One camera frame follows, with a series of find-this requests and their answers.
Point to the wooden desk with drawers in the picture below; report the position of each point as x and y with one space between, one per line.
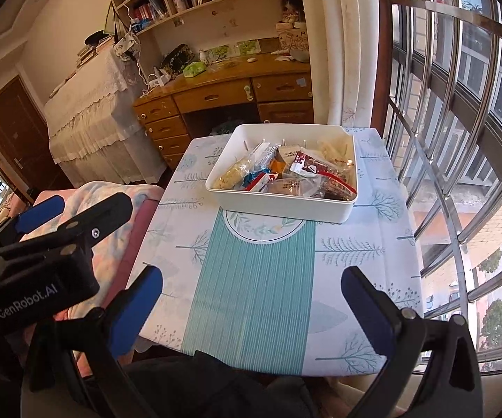
216 96

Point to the doll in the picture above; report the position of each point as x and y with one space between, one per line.
292 8

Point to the cream curtain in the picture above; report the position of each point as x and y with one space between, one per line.
342 52

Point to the dark purple small packet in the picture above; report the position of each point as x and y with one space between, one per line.
338 187

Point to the waste bin with plastic bag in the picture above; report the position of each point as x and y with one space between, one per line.
222 128

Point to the green tissue pack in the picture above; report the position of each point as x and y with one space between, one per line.
194 69

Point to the dark red snack packet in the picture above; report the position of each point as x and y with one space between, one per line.
307 161

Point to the small white bottle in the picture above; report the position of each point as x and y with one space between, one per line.
203 56

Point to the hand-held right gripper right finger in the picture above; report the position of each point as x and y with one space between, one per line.
366 313

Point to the white power strip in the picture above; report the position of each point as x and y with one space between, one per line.
159 80

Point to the white lace cover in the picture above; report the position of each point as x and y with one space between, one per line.
94 130

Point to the clear bread packet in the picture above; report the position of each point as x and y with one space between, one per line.
292 187

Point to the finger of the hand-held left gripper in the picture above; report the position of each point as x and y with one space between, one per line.
103 213
39 213

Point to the dark patterned bag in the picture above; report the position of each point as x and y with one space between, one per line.
174 59

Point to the window with metal grille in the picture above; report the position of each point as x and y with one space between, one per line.
473 139

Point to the black cap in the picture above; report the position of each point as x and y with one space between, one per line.
97 38

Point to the brown wooden door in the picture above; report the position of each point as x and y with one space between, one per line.
11 130

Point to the printed cardboard box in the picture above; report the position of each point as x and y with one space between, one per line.
292 39

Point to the white plastic bin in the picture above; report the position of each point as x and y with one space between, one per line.
277 209

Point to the chair with pastel blanket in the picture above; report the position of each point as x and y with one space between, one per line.
94 187

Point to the grey cloth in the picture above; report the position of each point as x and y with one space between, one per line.
299 55

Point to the clear bag of pale puffs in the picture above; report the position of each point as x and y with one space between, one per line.
233 174

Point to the stack of books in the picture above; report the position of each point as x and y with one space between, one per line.
94 54

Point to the floral fabric pouch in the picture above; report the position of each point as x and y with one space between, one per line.
127 45

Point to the green leaf print tile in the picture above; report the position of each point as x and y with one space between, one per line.
248 47
219 52

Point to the blue wafer packet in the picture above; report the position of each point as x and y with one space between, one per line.
253 179

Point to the clear bag of white pieces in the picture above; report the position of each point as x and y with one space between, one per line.
334 146

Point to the wooden bookshelf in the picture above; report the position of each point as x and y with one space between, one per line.
216 4

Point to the small white clear packet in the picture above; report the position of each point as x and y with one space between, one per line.
262 154

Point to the person's dark clothing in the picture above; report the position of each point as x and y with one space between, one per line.
216 387

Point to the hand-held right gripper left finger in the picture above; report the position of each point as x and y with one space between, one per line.
135 313

